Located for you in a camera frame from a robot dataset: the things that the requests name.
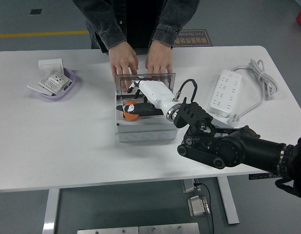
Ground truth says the metal base plate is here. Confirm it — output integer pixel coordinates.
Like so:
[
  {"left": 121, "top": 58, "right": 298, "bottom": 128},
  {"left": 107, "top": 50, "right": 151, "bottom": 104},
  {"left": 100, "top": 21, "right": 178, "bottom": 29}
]
[
  {"left": 77, "top": 226, "right": 139, "bottom": 234},
  {"left": 138, "top": 222, "right": 200, "bottom": 234}
]

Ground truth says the person's right hand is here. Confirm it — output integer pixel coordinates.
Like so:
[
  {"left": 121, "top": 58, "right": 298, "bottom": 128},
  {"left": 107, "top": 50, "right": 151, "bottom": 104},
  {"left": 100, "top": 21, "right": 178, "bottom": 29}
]
[{"left": 108, "top": 41, "right": 139, "bottom": 93}]

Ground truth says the white power cord with plug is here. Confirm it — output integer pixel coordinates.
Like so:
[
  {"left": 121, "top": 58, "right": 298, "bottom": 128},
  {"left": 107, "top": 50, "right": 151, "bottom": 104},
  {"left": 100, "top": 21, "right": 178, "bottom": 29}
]
[{"left": 227, "top": 58, "right": 279, "bottom": 127}]

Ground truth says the metal box under table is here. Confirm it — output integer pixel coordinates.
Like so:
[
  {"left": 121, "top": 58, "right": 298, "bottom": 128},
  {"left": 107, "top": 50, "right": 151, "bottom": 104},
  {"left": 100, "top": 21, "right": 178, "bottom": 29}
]
[{"left": 187, "top": 195, "right": 211, "bottom": 217}]

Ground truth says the brown floor sign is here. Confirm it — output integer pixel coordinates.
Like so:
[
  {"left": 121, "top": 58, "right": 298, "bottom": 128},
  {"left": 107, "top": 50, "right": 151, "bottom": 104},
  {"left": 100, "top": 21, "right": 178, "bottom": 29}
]
[{"left": 173, "top": 29, "right": 212, "bottom": 47}]

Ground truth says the flat white cover plate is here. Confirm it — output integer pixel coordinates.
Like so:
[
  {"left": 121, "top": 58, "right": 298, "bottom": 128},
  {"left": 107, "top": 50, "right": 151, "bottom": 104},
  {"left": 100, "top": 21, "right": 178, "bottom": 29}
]
[{"left": 27, "top": 69, "right": 51, "bottom": 96}]

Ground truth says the metal bracket under table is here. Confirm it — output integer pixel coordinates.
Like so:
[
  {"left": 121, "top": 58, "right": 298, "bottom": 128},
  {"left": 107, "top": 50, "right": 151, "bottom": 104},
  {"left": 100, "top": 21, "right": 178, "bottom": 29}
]
[{"left": 181, "top": 178, "right": 202, "bottom": 194}]

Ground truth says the person's left hand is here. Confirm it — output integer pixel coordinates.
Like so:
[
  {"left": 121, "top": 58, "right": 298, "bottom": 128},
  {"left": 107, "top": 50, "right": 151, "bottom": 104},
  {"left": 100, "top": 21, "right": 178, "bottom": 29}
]
[{"left": 145, "top": 39, "right": 173, "bottom": 78}]

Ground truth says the black table control panel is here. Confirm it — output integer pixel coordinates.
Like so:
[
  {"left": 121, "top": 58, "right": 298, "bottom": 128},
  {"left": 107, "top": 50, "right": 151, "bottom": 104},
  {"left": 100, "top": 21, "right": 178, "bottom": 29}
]
[{"left": 248, "top": 172, "right": 275, "bottom": 180}]

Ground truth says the orange cylinder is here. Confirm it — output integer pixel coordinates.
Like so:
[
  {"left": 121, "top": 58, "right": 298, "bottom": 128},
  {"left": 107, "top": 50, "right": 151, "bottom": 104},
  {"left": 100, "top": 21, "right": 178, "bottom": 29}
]
[{"left": 122, "top": 101, "right": 139, "bottom": 121}]

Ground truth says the grey electrical box with lid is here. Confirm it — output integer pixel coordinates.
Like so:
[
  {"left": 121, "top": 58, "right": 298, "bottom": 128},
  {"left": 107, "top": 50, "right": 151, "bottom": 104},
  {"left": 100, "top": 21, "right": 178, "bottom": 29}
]
[{"left": 114, "top": 73, "right": 179, "bottom": 143}]

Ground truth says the white power strip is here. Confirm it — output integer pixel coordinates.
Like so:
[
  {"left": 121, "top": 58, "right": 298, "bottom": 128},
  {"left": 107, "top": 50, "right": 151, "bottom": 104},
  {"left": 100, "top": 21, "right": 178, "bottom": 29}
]
[{"left": 209, "top": 69, "right": 243, "bottom": 117}]

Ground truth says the person torso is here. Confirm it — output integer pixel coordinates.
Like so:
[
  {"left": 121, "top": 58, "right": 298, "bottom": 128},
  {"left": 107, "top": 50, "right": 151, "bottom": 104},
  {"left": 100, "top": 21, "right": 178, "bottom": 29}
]
[{"left": 86, "top": 0, "right": 180, "bottom": 51}]

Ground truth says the white wall switch panel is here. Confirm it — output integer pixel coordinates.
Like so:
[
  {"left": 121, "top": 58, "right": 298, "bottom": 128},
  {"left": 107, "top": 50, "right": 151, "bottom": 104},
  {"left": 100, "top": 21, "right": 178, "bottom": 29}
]
[{"left": 38, "top": 58, "right": 65, "bottom": 74}]

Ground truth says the black cable under table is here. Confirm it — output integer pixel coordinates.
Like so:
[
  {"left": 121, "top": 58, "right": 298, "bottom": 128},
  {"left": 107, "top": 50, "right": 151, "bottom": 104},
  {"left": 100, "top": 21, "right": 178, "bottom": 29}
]
[{"left": 194, "top": 182, "right": 214, "bottom": 234}]

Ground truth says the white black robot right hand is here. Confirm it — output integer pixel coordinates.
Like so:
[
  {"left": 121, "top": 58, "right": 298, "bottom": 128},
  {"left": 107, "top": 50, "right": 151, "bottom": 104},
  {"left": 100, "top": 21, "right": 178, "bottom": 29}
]
[{"left": 115, "top": 79, "right": 182, "bottom": 119}]

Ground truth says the socket panel with printed film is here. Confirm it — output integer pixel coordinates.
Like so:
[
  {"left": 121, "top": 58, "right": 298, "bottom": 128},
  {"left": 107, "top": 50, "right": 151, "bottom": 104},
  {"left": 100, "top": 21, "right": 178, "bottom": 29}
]
[{"left": 38, "top": 69, "right": 73, "bottom": 96}]

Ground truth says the yellow floor tape line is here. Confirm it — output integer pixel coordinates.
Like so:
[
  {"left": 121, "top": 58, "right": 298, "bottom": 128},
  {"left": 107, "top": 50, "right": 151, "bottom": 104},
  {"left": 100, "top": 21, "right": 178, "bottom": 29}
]
[{"left": 0, "top": 29, "right": 89, "bottom": 39}]

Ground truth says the purple plastic tray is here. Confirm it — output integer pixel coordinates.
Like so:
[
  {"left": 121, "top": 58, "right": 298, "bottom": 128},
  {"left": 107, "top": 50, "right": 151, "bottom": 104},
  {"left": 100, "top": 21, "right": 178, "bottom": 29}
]
[{"left": 31, "top": 67, "right": 76, "bottom": 100}]

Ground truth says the white table leg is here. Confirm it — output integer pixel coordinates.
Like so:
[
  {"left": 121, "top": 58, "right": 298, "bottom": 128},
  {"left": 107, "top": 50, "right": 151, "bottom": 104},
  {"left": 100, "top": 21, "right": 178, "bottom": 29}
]
[
  {"left": 42, "top": 189, "right": 61, "bottom": 234},
  {"left": 216, "top": 175, "right": 240, "bottom": 225}
]

